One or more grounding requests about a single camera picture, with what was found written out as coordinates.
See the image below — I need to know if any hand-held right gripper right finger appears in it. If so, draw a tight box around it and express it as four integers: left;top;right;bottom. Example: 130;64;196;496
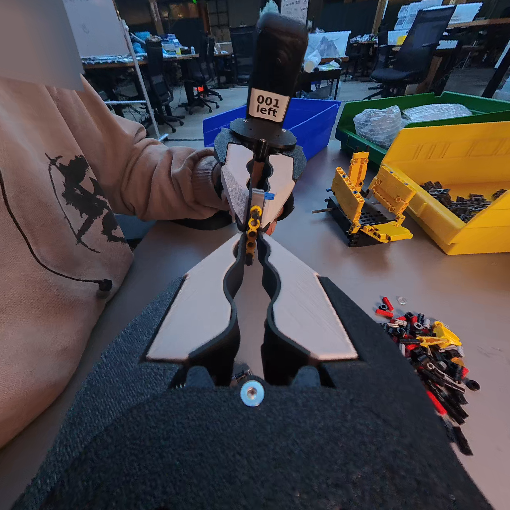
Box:
257;231;359;362

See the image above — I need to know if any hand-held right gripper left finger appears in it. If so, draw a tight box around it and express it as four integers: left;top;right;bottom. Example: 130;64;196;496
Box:
146;231;245;362

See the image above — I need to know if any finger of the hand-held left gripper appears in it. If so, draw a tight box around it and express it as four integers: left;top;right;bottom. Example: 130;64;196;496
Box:
260;153;297;226
220;143;256;230

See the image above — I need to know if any yellow five-hole beam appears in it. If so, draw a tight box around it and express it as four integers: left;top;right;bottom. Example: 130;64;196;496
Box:
244;204;264;267

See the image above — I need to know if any yellow toy robot model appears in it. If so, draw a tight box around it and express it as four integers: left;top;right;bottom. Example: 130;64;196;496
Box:
312;147;417;248

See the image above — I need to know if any pile of black red pins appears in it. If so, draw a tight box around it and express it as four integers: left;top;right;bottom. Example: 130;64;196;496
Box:
375;297;481;457

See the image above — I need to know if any grey desk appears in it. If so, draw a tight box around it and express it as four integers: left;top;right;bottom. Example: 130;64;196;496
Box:
0;139;510;510

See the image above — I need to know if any person's left hand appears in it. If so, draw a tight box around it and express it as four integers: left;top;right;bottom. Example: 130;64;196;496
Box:
265;206;285;236

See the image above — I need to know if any black utility cart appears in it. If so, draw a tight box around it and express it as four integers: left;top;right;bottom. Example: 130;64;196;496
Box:
297;66;343;101

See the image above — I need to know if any white notice board on pole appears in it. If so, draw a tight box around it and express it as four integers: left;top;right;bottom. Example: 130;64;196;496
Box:
281;0;309;23

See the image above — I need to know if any clear storage box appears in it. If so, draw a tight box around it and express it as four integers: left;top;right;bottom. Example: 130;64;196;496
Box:
307;30;352;61

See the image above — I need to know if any blue plastic bin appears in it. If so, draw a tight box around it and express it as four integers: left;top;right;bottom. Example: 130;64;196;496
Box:
202;97;342;160

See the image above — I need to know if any green plastic bin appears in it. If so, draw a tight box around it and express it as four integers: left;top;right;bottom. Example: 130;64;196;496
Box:
335;91;510;168

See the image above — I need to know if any black office chair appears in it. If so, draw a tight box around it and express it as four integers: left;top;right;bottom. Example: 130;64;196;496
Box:
363;5;457;100
186;36;224;115

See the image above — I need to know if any clear bubble wrap bundle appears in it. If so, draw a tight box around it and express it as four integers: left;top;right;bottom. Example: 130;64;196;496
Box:
402;103;473;123
353;105;409;150

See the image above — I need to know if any yellow bent beam piece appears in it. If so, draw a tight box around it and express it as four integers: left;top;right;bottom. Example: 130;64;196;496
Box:
416;321;463;347

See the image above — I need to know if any heap of grey connector pieces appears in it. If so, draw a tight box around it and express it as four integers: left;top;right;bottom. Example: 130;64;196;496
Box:
420;180;507;223

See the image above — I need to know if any white whiteboard on stand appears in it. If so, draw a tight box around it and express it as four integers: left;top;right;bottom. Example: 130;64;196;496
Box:
64;0;169;143

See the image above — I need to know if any yellow plastic bin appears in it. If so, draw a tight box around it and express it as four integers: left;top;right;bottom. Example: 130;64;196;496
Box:
368;121;510;256

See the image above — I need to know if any wooden top table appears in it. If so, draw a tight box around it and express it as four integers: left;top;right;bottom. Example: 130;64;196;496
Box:
392;18;510;97

